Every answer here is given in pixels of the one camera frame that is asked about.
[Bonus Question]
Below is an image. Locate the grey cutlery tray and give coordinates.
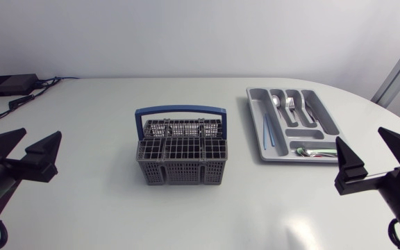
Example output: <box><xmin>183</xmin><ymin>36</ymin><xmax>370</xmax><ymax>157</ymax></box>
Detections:
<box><xmin>246</xmin><ymin>86</ymin><xmax>344</xmax><ymax>163</ymax></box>

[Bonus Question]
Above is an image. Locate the grey cutlery basket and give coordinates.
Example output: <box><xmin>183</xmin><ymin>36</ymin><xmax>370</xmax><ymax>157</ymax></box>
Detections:
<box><xmin>134</xmin><ymin>105</ymin><xmax>229</xmax><ymax>186</ymax></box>

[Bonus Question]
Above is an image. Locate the green plastic spoon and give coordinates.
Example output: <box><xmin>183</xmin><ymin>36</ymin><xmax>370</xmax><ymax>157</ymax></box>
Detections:
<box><xmin>296</xmin><ymin>147</ymin><xmax>338</xmax><ymax>158</ymax></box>

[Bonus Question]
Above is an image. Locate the small steel spoon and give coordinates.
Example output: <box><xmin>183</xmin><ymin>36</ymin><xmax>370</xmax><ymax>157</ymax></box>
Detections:
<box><xmin>300</xmin><ymin>149</ymin><xmax>338</xmax><ymax>159</ymax></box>

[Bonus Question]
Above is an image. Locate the black power brick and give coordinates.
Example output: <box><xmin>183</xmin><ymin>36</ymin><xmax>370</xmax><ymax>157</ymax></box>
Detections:
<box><xmin>0</xmin><ymin>73</ymin><xmax>41</xmax><ymax>98</ymax></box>

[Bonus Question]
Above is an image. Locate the steel knife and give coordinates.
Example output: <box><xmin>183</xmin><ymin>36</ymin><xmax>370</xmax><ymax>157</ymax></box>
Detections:
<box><xmin>303</xmin><ymin>100</ymin><xmax>319</xmax><ymax>124</ymax></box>

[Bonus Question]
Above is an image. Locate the steel fork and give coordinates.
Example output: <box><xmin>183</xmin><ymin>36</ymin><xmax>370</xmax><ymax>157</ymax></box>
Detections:
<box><xmin>285</xmin><ymin>97</ymin><xmax>299</xmax><ymax>122</ymax></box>

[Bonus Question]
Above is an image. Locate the blue chopstick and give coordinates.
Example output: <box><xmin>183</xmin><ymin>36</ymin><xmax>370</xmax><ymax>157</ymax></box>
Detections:
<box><xmin>265</xmin><ymin>113</ymin><xmax>276</xmax><ymax>148</ymax></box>

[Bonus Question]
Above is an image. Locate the black power cable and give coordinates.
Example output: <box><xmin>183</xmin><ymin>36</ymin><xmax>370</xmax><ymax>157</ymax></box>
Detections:
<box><xmin>0</xmin><ymin>78</ymin><xmax>60</xmax><ymax>131</ymax></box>

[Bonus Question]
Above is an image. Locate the blue cable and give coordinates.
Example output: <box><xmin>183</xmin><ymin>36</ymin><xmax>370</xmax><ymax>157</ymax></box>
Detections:
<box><xmin>39</xmin><ymin>76</ymin><xmax>80</xmax><ymax>85</ymax></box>

